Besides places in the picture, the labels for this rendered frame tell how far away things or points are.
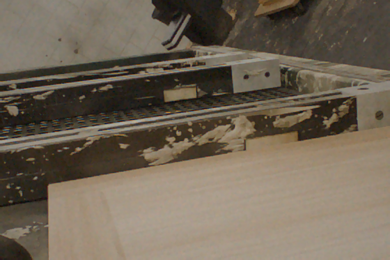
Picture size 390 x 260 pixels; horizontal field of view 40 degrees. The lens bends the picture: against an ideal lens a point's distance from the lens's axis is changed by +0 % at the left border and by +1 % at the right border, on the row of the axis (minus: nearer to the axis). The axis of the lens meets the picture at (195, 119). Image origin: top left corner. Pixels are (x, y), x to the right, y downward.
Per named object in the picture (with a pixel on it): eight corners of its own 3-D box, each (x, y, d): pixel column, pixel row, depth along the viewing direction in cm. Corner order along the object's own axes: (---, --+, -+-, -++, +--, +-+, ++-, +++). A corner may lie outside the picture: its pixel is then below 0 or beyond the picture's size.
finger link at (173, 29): (161, 49, 81) (176, 20, 84) (175, 42, 78) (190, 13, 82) (154, 42, 80) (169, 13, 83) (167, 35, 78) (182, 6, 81)
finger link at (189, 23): (175, 42, 78) (190, 13, 82) (161, 49, 81) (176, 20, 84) (182, 49, 79) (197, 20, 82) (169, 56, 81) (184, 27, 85)
